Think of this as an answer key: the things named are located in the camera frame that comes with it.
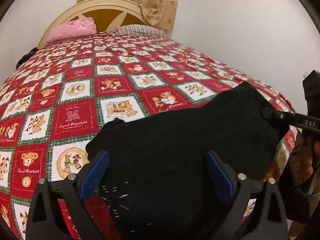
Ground person's right hand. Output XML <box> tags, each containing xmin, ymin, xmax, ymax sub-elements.
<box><xmin>289</xmin><ymin>132</ymin><xmax>319</xmax><ymax>186</ymax></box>

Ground cream wooden headboard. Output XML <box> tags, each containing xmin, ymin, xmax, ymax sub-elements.
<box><xmin>37</xmin><ymin>0</ymin><xmax>150</xmax><ymax>49</ymax></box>

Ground black pants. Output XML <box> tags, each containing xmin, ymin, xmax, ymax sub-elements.
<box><xmin>86</xmin><ymin>82</ymin><xmax>289</xmax><ymax>239</ymax></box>

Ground red patchwork bedspread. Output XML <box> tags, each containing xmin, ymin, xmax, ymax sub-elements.
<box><xmin>1</xmin><ymin>33</ymin><xmax>293</xmax><ymax>239</ymax></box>

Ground pink folded blanket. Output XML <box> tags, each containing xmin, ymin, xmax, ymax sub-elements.
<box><xmin>47</xmin><ymin>17</ymin><xmax>97</xmax><ymax>43</ymax></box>

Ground striped pillow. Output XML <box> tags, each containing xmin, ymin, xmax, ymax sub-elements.
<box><xmin>115</xmin><ymin>24</ymin><xmax>167</xmax><ymax>38</ymax></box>

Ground black object at bed edge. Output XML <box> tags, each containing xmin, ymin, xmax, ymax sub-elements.
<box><xmin>16</xmin><ymin>47</ymin><xmax>39</xmax><ymax>69</ymax></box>

